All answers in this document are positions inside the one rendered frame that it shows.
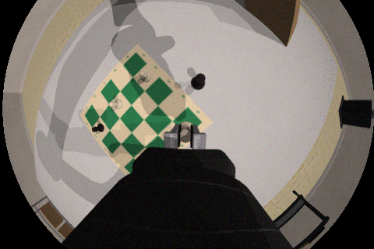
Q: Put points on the green and cream chessboard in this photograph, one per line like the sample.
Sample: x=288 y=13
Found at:
x=149 y=109

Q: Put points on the white pawn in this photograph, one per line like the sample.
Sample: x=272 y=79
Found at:
x=117 y=104
x=146 y=76

